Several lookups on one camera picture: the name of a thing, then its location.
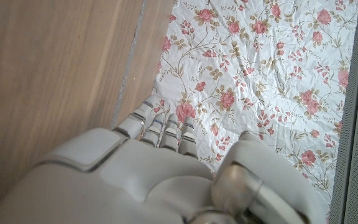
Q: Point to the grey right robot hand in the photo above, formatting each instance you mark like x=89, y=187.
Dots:
x=141, y=180

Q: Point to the floral backdrop cloth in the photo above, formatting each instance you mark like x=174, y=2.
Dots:
x=259, y=77

